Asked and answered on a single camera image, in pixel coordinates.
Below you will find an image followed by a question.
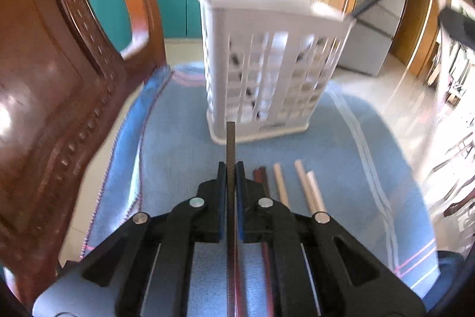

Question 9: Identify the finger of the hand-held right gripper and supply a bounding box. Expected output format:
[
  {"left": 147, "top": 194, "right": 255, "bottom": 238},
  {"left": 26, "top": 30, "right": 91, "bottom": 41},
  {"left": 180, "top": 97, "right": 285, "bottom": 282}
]
[{"left": 439, "top": 7, "right": 475, "bottom": 51}]

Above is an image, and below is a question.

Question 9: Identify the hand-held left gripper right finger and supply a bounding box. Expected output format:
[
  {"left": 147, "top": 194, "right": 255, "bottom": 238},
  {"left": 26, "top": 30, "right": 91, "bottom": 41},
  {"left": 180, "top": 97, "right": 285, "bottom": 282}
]
[{"left": 235, "top": 161, "right": 427, "bottom": 317}]

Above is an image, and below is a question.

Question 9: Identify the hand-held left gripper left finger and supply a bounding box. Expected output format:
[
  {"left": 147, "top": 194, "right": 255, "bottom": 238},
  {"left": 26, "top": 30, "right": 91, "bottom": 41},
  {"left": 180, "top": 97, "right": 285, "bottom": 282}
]
[{"left": 33, "top": 161, "right": 228, "bottom": 317}]

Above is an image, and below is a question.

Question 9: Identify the dark red chopstick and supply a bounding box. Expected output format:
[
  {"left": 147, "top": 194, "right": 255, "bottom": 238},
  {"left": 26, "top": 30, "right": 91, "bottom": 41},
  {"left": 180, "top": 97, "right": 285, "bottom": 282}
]
[{"left": 253, "top": 166, "right": 276, "bottom": 317}]

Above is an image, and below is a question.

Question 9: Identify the black carbon chopstick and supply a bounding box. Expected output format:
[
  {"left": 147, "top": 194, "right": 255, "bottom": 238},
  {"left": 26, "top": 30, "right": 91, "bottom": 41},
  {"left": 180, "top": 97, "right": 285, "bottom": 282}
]
[{"left": 226, "top": 122, "right": 238, "bottom": 317}]

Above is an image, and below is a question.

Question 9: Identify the white slotted utensil basket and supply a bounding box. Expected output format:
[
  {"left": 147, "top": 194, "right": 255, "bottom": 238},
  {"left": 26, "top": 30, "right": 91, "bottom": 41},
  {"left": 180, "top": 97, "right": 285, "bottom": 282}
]
[{"left": 197, "top": 0, "right": 356, "bottom": 145}]

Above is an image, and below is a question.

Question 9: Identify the brown wooden door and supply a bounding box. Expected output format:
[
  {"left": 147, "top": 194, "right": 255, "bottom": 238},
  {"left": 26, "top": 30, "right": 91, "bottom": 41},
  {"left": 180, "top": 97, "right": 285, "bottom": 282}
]
[{"left": 391, "top": 0, "right": 433, "bottom": 68}]

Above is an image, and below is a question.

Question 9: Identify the blue striped cloth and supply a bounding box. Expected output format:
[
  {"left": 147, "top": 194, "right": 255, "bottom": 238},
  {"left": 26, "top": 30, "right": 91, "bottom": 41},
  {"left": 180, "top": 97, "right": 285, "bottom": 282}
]
[{"left": 83, "top": 62, "right": 464, "bottom": 303}]

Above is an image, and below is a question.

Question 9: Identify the carved wooden chair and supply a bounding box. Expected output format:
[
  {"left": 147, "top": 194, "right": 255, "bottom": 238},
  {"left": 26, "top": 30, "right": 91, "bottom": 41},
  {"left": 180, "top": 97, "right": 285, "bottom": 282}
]
[{"left": 0, "top": 0, "right": 168, "bottom": 307}]

